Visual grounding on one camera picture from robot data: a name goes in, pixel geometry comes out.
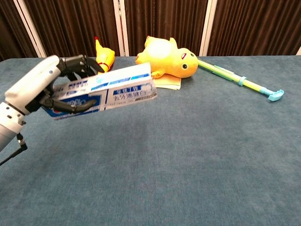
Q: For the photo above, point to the yellow plush duck toy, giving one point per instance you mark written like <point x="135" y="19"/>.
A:
<point x="169" y="56"/>

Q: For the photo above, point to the kraft spiral notebook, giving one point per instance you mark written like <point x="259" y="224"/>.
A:
<point x="169" y="83"/>

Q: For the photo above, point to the Crest toothpaste cardboard box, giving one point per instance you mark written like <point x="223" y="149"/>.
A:
<point x="127" y="94"/>

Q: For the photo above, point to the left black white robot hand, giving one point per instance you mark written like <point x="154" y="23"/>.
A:
<point x="30" y="82"/>

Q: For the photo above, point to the yellow rubber chicken toy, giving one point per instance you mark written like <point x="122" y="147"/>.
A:
<point x="105" y="56"/>

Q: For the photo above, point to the white partition frame post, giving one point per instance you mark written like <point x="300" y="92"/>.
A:
<point x="208" y="28"/>
<point x="121" y="28"/>
<point x="30" y="30"/>

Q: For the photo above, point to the green yellow water squirter toy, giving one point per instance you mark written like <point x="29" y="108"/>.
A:
<point x="235" y="76"/>

